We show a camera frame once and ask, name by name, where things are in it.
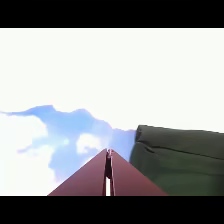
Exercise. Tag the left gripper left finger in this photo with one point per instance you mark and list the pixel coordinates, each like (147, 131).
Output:
(87, 180)

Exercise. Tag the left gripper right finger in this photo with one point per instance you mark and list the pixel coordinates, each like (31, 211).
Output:
(133, 181)

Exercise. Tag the dark green garment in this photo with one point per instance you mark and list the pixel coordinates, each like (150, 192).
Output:
(176, 160)

